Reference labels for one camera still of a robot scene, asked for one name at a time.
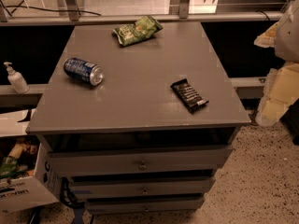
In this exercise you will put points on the blue pepsi can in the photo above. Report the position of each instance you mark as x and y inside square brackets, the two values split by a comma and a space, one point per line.
[90, 73]

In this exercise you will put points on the grey drawer cabinet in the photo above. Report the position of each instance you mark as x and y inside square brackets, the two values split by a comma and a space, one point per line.
[129, 144]

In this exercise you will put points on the white cardboard box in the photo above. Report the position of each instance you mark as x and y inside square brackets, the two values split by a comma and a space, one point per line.
[27, 179]

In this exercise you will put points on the white pump bottle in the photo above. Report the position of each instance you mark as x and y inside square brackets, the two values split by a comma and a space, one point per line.
[16, 79]

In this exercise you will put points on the green chip bag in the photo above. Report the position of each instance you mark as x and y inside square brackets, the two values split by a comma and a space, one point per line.
[142, 29]

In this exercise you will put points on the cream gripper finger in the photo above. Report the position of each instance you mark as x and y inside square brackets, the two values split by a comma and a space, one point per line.
[268, 38]

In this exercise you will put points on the grey metal rail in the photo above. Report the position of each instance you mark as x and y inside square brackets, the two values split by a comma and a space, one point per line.
[93, 20]

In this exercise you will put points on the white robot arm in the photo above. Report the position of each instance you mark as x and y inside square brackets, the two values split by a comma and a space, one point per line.
[283, 36]

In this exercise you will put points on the black snack bar pack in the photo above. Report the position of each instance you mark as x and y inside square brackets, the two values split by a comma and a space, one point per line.
[188, 95]

